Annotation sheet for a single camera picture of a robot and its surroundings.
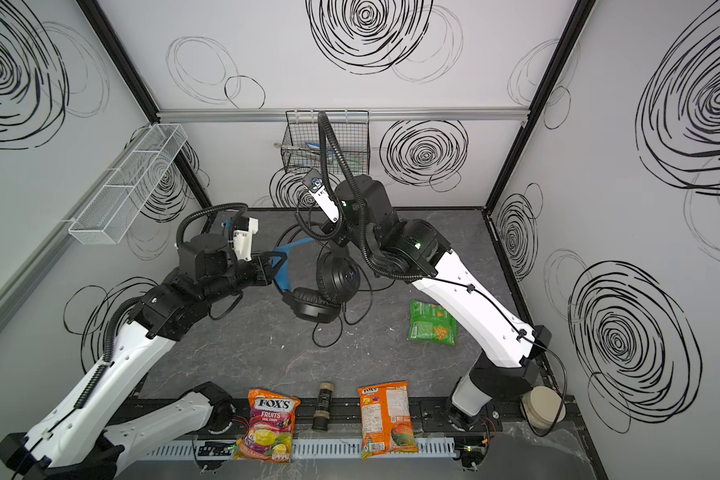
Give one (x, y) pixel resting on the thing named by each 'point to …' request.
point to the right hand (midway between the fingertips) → (330, 198)
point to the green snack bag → (431, 322)
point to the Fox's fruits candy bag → (269, 431)
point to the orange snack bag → (386, 422)
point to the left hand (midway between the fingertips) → (287, 256)
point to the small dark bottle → (321, 416)
